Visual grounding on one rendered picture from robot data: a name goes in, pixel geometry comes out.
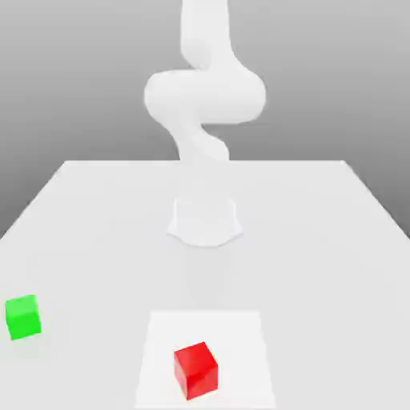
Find small red cube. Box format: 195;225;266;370
173;341;219;402

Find small green cube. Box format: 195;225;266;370
4;294;43;341

